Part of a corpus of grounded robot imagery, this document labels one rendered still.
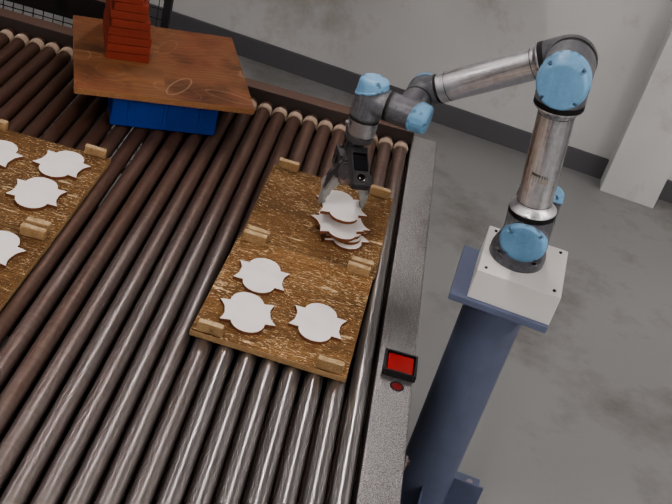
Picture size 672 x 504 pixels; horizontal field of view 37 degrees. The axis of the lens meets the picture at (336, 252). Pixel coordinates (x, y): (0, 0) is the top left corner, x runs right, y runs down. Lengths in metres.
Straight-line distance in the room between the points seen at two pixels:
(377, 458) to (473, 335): 0.83
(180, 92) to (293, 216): 0.52
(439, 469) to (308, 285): 0.92
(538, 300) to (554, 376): 1.43
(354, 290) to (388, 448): 0.50
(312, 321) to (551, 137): 0.68
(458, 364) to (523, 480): 0.80
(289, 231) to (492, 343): 0.65
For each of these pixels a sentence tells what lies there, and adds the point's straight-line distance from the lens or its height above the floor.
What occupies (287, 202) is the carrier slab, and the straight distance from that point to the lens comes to 2.66.
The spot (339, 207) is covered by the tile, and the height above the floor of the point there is 1.02.
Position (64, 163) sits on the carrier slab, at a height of 0.95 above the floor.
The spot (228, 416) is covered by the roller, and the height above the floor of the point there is 0.92.
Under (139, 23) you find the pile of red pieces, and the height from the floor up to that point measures 1.16.
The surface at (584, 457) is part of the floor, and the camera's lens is 3.73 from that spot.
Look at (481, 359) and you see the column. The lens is 2.78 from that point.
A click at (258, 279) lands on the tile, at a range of 2.32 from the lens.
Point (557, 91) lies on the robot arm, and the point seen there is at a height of 1.52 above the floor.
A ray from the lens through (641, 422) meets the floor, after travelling 4.02.
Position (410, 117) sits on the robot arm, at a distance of 2.38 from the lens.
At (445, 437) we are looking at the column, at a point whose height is 0.36.
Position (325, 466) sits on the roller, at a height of 0.92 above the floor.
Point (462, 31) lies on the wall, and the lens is 5.53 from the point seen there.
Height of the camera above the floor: 2.27
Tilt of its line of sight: 32 degrees down
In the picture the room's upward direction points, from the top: 16 degrees clockwise
